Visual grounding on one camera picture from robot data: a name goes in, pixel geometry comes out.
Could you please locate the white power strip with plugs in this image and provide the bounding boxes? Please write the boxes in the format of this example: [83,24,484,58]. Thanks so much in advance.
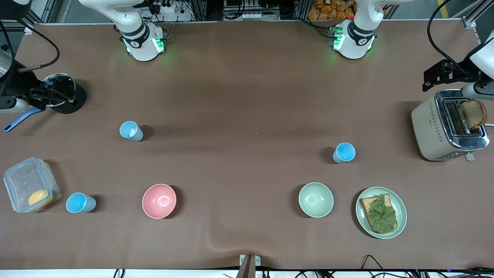
[149,0,178,14]

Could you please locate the aluminium frame rail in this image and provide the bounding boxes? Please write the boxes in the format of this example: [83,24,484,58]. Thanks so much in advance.
[450,0,494,44]
[8,0,74,35]

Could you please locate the brown table mat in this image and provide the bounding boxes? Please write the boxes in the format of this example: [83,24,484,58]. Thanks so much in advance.
[0,19,494,271]

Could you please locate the bag of orange snacks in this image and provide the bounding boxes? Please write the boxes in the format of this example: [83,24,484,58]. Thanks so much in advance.
[308,0,356,20]

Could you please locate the thin black cable loop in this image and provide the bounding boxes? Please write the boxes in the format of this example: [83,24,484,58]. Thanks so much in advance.
[361,254,386,278]

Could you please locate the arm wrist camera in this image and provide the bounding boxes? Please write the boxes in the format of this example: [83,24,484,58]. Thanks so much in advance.
[461,82,494,101]
[0,97,30,115]

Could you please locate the pale green bowl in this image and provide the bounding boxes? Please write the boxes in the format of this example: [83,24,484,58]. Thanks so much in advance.
[298,182,334,218]

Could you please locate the light blue plastic cup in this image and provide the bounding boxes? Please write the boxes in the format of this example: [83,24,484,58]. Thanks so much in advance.
[66,192,97,214]
[333,142,356,164]
[119,120,144,142]

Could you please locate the pale green plate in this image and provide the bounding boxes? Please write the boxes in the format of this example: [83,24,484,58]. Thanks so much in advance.
[355,186,407,239]

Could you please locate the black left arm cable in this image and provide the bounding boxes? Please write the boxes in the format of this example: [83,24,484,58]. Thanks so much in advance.
[426,0,469,75]

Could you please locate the glass lid blue knob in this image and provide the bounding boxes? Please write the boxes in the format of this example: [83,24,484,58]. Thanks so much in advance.
[42,73,76,107]

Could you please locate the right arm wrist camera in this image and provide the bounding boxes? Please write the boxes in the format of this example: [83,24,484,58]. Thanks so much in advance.
[0,97,30,115]

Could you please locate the beige chrome toaster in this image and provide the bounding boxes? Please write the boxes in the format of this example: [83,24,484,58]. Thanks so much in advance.
[411,89,490,162]

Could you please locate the green lettuce leaf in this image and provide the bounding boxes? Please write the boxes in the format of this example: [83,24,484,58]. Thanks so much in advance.
[365,194,398,234]

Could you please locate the dark brown bread slice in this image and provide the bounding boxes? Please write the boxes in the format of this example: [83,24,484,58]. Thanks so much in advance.
[460,99,488,131]

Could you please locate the clear plastic food container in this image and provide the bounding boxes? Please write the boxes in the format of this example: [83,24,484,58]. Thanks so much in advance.
[3,156,61,214]

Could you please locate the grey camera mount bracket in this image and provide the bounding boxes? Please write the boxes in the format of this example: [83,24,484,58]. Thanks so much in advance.
[239,254,261,278]

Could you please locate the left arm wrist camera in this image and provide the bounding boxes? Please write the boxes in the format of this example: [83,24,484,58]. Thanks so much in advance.
[461,82,494,101]

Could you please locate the pink bowl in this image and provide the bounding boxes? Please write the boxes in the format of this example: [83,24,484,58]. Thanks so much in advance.
[142,183,177,219]

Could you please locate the black saucepan blue handle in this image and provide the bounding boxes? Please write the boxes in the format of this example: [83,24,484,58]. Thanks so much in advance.
[3,73,87,133]

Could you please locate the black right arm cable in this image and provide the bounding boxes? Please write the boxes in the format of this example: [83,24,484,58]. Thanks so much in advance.
[0,20,61,74]

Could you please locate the round orange food piece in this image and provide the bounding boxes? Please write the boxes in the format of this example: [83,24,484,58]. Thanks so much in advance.
[28,189,54,208]

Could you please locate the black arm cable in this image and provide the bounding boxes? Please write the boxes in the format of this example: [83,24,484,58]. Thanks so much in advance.
[426,0,469,75]
[0,20,61,74]

